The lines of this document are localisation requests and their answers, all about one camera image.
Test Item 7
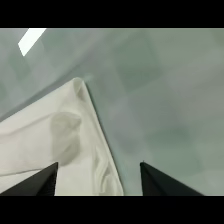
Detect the white shirt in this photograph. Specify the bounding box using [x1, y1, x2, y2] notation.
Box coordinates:
[0, 76, 125, 197]

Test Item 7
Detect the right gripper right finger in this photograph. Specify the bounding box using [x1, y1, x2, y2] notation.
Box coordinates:
[139, 161, 205, 197]

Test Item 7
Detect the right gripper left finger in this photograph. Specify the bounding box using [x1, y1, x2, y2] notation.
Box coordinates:
[0, 161, 60, 197]

